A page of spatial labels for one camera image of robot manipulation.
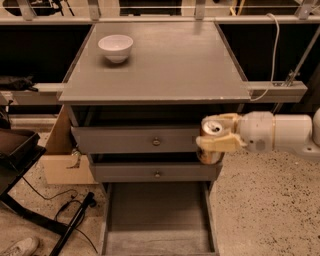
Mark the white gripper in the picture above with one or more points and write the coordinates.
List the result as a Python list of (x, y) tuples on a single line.
[(256, 130)]

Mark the orange soda can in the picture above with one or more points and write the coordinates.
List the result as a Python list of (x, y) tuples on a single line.
[(209, 128)]

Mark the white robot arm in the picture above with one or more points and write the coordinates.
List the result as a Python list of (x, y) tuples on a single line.
[(296, 134)]

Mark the grey top drawer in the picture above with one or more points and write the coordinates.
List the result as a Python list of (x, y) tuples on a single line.
[(136, 139)]

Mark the grey drawer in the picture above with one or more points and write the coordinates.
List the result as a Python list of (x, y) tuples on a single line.
[(158, 219), (154, 172), (136, 139)]

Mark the grey drawer cabinet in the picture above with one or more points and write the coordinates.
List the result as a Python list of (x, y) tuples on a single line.
[(134, 114)]

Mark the grey middle drawer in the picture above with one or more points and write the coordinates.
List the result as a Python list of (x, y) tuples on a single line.
[(154, 172)]

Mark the grey bottom drawer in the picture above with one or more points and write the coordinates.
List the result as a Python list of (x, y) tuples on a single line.
[(158, 219)]

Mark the white ceramic bowl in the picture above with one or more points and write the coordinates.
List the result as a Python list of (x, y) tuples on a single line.
[(116, 48)]

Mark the black pole on floor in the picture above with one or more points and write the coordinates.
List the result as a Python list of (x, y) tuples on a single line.
[(73, 224)]

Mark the cardboard box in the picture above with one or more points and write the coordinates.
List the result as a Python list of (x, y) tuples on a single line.
[(63, 162)]

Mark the black tray table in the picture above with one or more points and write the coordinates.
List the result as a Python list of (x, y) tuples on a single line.
[(19, 150)]

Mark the white shoe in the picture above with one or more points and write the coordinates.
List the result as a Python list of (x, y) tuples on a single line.
[(25, 247)]

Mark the metal rail frame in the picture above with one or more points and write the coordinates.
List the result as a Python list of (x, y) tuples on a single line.
[(283, 91)]

